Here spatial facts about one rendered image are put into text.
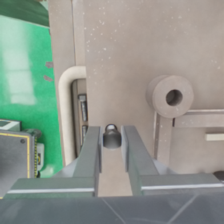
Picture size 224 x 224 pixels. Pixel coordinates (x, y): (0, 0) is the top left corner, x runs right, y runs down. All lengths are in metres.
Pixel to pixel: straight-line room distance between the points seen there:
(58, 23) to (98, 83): 0.18
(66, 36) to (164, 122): 0.23
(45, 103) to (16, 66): 0.42
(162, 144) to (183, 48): 0.10
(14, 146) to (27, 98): 0.47
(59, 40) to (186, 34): 0.21
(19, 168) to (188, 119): 1.56
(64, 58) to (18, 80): 1.45
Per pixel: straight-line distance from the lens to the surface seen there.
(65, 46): 0.31
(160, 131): 0.18
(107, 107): 0.17
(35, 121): 1.76
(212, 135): 0.22
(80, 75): 0.28
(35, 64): 1.67
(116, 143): 0.15
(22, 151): 1.55
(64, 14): 0.32
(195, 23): 0.20
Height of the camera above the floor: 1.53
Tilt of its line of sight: 75 degrees down
